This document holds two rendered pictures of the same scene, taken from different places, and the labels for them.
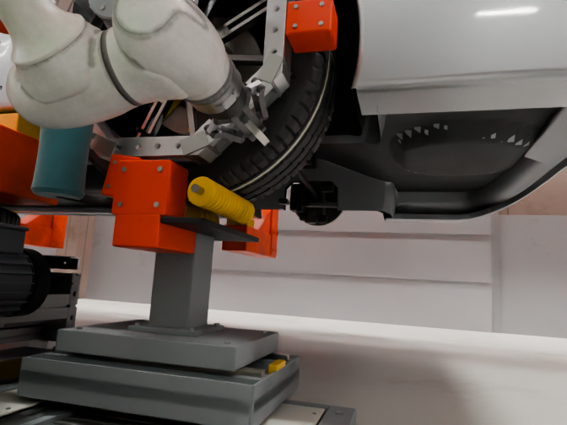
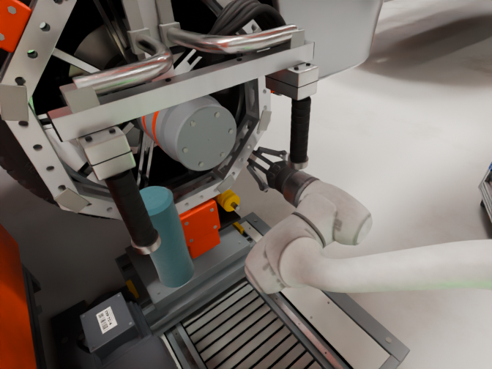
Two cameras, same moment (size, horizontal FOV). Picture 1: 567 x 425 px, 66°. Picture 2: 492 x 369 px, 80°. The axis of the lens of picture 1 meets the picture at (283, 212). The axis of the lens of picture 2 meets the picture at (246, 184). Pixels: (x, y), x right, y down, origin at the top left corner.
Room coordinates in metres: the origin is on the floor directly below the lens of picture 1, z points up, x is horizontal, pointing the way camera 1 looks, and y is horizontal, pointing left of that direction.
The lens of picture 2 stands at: (0.36, 0.63, 1.11)
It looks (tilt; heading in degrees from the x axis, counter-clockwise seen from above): 39 degrees down; 311
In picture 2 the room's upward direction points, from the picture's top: 5 degrees counter-clockwise
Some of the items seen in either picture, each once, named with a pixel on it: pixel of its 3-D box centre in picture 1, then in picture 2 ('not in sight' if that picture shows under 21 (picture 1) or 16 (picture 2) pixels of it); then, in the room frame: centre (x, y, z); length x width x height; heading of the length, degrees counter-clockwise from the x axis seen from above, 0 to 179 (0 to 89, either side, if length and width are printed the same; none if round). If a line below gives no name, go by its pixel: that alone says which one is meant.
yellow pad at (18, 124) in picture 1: (18, 131); not in sight; (1.14, 0.73, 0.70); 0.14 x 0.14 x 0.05; 75
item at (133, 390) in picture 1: (174, 373); (191, 260); (1.04, 0.23, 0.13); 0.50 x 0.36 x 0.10; 75
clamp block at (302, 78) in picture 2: not in sight; (290, 76); (0.64, 0.16, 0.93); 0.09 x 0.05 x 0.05; 165
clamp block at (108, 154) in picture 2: not in sight; (101, 143); (0.73, 0.49, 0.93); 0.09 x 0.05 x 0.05; 165
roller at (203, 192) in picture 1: (224, 202); (211, 184); (0.94, 0.13, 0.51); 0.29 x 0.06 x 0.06; 165
